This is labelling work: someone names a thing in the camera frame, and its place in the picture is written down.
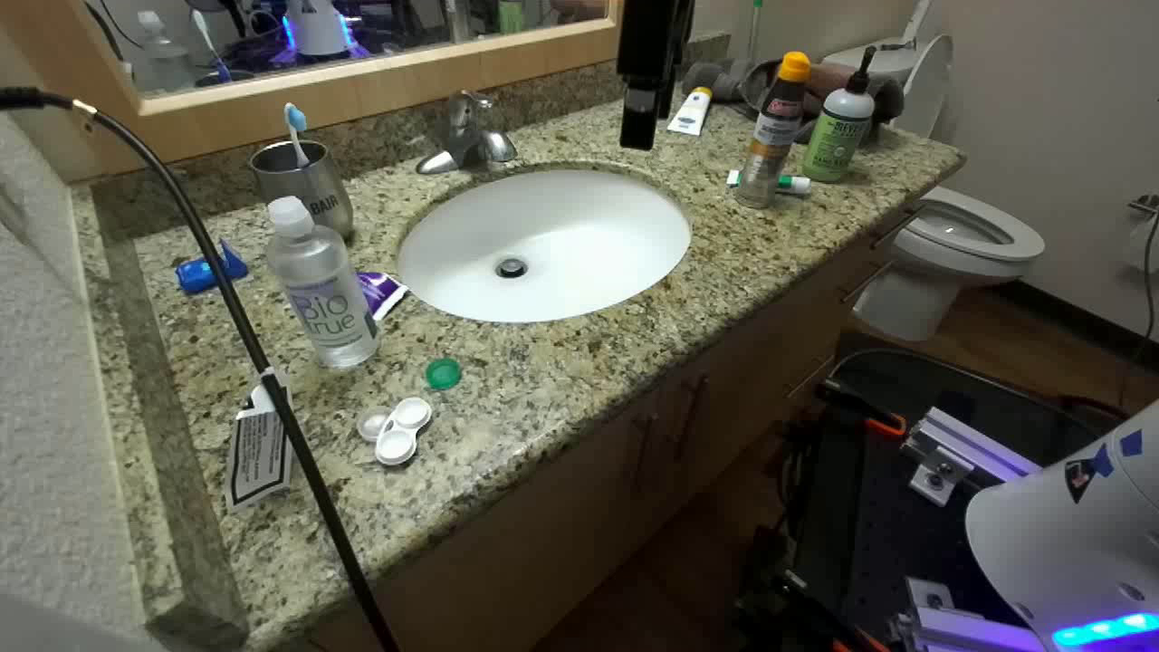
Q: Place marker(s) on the silver bottle with orange cap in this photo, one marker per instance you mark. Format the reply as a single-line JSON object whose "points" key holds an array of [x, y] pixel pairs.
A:
{"points": [[775, 127]]}

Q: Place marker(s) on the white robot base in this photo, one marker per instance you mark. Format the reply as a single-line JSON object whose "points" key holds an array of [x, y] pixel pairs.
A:
{"points": [[1074, 550]]}

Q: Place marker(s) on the green bottle cap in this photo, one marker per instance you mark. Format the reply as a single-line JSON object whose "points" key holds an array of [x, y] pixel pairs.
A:
{"points": [[442, 374]]}

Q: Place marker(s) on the clear plastic water bottle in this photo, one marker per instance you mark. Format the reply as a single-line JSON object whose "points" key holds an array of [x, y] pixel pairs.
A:
{"points": [[319, 285]]}

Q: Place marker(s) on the white oval sink basin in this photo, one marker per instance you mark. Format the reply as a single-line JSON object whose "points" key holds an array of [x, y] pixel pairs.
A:
{"points": [[546, 246]]}

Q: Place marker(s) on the purple toothpaste tube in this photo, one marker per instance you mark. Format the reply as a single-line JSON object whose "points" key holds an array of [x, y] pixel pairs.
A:
{"points": [[382, 296]]}

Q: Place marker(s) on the chrome faucet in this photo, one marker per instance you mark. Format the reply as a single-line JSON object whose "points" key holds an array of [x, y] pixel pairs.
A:
{"points": [[474, 143]]}

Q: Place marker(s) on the white contact lens case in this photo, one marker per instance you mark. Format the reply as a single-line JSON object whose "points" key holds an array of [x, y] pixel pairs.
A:
{"points": [[398, 431]]}

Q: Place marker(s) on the wooden vanity cabinet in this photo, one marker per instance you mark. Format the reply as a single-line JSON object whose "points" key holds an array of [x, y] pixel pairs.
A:
{"points": [[565, 447]]}

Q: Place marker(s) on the white tube with yellow label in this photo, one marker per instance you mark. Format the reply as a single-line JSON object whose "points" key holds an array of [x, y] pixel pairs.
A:
{"points": [[695, 115]]}

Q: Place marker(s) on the small green toothpaste tube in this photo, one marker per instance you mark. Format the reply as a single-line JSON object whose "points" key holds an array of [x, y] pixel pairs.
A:
{"points": [[783, 185]]}

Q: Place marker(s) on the black hanging device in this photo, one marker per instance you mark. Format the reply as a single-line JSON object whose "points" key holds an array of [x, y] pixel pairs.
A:
{"points": [[655, 37]]}

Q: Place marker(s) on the grey metal cup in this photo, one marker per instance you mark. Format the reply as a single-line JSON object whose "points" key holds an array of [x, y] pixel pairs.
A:
{"points": [[307, 171]]}

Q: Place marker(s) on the white and blue toothbrush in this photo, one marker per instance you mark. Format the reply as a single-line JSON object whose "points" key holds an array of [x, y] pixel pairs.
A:
{"points": [[294, 127]]}

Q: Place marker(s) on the black equipment cart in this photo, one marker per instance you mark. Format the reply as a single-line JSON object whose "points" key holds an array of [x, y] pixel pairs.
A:
{"points": [[876, 531]]}

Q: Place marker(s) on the white toilet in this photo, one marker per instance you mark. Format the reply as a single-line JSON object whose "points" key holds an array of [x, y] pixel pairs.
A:
{"points": [[951, 241]]}

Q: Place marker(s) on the blue plastic object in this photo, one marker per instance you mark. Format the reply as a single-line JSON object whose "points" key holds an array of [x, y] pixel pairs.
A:
{"points": [[198, 276]]}

